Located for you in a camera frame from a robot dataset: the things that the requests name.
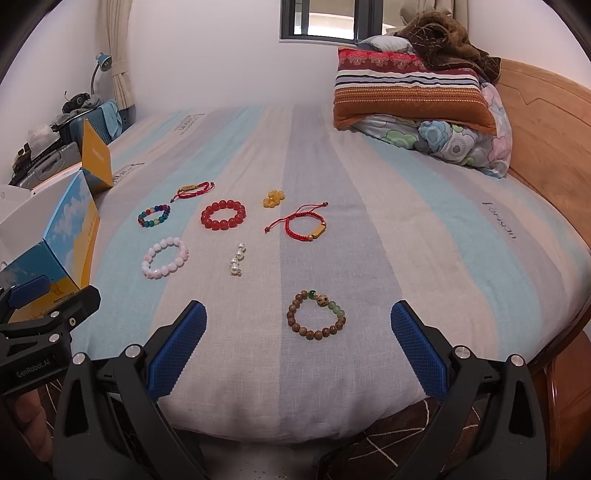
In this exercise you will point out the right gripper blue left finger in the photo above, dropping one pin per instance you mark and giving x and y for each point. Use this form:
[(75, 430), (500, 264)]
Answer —
[(109, 425)]

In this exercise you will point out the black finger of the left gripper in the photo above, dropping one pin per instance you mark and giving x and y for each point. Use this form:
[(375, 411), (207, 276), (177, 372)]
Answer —
[(69, 314)]

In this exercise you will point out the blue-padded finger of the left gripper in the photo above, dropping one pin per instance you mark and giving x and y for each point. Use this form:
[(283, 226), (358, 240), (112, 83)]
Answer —
[(29, 291)]

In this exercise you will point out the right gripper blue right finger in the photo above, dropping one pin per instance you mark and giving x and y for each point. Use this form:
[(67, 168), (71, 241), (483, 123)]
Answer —
[(510, 442)]

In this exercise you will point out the person's left hand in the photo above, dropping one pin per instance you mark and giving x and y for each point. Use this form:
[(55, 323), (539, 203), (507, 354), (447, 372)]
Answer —
[(31, 418)]

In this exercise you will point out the white blue cardboard box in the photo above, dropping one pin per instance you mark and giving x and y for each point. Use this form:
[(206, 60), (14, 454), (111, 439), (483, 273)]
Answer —
[(53, 232)]

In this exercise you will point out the grey suitcase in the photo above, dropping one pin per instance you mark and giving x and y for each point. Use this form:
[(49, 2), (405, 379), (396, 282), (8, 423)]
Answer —
[(29, 172)]

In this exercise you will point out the white plastic bag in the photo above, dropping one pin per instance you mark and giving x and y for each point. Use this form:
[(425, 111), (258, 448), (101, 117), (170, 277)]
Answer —
[(41, 137)]

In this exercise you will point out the teal suitcase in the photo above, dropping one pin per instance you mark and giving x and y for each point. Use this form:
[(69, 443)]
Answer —
[(105, 120)]

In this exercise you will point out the dark clothes pile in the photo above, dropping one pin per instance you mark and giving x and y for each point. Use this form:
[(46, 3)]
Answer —
[(80, 101)]

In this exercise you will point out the striped bed sheet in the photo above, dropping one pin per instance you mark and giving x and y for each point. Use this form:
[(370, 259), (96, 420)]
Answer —
[(298, 239)]

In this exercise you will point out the blue desk lamp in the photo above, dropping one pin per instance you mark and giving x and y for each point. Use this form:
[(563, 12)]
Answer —
[(103, 64)]

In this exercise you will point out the floral quilt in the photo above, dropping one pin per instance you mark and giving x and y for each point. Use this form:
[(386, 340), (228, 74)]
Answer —
[(449, 142)]

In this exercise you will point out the beige curtain left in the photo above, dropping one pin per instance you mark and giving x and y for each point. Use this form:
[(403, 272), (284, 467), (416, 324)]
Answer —
[(113, 26)]

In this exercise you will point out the beige curtain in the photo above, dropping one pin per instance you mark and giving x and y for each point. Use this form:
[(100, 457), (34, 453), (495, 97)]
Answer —
[(456, 9), (113, 26)]

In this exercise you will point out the wooden headboard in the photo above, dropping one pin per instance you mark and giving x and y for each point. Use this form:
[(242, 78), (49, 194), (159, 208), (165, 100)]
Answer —
[(550, 119)]

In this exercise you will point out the striped red orange pillow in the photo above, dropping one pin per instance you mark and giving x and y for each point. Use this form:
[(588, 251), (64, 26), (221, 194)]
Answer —
[(399, 84)]

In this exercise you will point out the brown fuzzy blanket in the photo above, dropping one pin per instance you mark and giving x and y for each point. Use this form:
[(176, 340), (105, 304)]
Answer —
[(443, 43)]

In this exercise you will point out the grey pillow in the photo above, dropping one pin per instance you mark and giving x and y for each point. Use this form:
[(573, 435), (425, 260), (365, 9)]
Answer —
[(388, 43)]

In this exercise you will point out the dark framed window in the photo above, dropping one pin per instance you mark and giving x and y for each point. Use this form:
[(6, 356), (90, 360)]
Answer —
[(331, 21)]

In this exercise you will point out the beige curtain right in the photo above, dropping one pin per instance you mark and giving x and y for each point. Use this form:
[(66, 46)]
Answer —
[(456, 9)]

